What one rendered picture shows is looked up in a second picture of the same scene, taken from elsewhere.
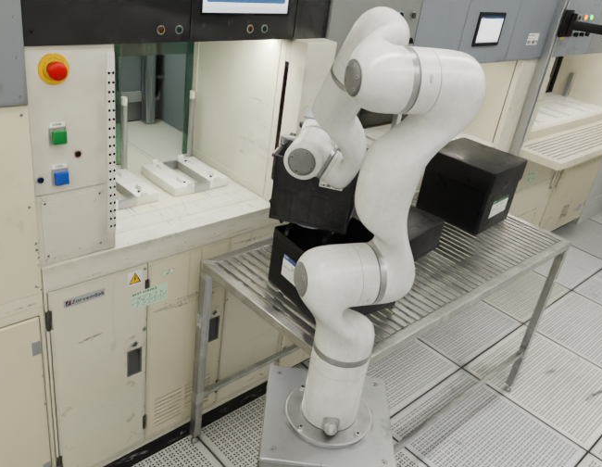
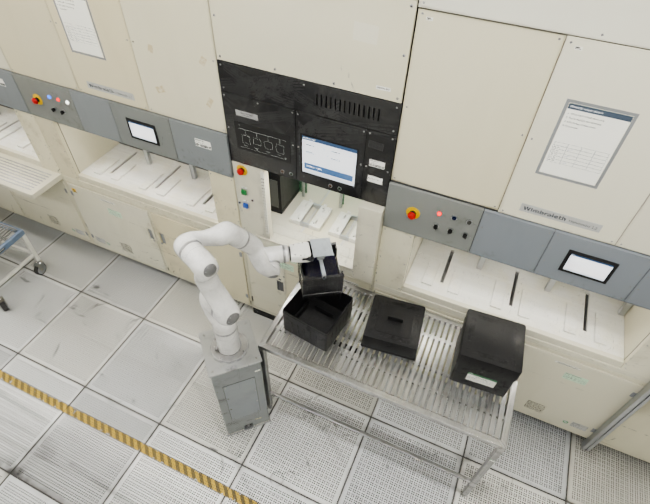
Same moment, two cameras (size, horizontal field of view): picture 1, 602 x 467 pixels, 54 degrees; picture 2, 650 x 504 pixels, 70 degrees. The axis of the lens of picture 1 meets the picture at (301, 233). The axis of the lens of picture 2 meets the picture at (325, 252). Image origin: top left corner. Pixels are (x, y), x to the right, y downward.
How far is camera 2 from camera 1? 217 cm
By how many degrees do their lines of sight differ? 57
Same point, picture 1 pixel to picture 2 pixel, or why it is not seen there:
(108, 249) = (267, 238)
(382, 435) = (226, 367)
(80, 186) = (254, 211)
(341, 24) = (396, 204)
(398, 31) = (205, 236)
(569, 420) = not seen: outside the picture
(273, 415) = not seen: hidden behind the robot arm
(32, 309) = not seen: hidden behind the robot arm
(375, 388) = (253, 358)
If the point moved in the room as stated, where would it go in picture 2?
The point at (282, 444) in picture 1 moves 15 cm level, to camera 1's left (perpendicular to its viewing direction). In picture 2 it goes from (207, 337) to (203, 315)
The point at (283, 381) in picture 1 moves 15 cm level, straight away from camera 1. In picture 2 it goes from (241, 326) to (267, 320)
